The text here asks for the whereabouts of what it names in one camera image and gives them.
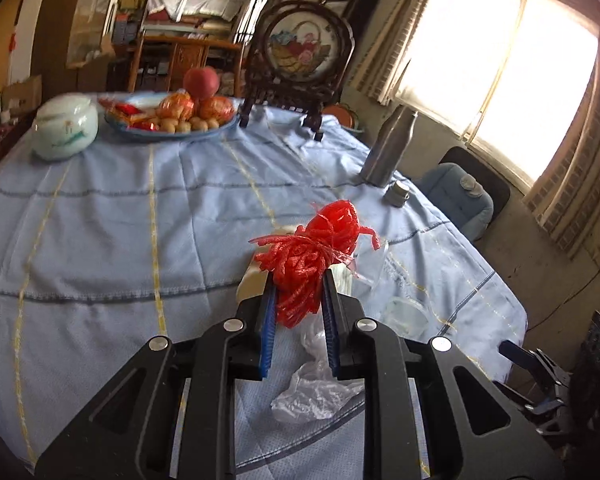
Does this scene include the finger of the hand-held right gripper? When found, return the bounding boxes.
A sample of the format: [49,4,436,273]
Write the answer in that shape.
[499,340,570,392]
[525,392,573,433]

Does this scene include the cardboard box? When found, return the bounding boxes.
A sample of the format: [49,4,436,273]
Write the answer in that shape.
[2,75,43,111]

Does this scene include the clear plastic lid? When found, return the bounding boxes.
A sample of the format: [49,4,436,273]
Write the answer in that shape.
[380,297,428,336]

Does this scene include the blue fruit plate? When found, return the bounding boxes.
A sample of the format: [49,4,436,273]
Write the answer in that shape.
[104,92,241,141]

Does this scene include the blue tablecloth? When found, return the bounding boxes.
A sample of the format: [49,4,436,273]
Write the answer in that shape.
[0,92,528,480]

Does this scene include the carved wooden chair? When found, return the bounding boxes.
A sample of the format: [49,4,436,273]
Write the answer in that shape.
[130,35,243,96]

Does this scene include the white dust cloth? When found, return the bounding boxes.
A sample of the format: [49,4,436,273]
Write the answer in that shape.
[147,0,253,18]

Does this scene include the white green ceramic jar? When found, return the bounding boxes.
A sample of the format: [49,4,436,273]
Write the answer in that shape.
[32,95,99,162]

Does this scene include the steel bottle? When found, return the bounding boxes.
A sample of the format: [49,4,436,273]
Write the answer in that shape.
[359,105,419,184]

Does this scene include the red apple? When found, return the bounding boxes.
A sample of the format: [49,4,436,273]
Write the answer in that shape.
[182,66,220,101]

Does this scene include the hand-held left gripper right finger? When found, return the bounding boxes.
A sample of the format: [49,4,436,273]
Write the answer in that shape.
[322,269,567,480]

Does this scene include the round cardboard disc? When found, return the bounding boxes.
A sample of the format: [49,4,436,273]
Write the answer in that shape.
[236,227,301,303]

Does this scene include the striped window curtain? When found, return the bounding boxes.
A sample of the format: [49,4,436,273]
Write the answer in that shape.
[350,0,448,106]
[522,25,600,258]

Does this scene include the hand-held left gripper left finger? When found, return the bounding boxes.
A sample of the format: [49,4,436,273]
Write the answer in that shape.
[34,279,277,480]

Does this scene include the blue seat cushion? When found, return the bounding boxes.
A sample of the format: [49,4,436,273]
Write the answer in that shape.
[412,164,495,241]

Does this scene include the red wrapped candies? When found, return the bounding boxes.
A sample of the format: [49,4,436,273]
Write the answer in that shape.
[107,101,158,131]

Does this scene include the clear plastic bag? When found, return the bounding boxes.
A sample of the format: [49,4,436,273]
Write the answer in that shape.
[271,312,366,423]

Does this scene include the wrapped orange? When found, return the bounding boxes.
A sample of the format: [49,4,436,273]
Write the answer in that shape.
[196,96,236,123]
[156,92,197,121]

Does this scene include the steel bottle cap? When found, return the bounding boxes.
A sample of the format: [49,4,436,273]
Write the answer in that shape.
[384,181,412,207]

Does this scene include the painted plate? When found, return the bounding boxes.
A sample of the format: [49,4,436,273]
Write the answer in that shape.
[325,102,363,133]

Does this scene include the round embroidery table screen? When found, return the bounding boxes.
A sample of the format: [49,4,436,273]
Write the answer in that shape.
[239,1,356,142]

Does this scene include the pile of small round pastries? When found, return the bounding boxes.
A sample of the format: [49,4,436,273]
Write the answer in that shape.
[155,116,221,134]

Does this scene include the clear plastic cup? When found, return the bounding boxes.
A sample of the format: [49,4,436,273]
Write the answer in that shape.
[355,240,388,288]

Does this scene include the glass-door wooden cabinet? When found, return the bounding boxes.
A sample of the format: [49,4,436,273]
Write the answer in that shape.
[65,0,126,68]

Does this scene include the window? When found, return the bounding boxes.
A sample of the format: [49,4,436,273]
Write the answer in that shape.
[395,0,600,191]

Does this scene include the blue cushioned chair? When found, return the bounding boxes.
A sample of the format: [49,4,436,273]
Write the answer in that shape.
[437,146,512,241]

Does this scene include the red foam net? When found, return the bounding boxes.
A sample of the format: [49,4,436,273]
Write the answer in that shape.
[250,199,382,330]

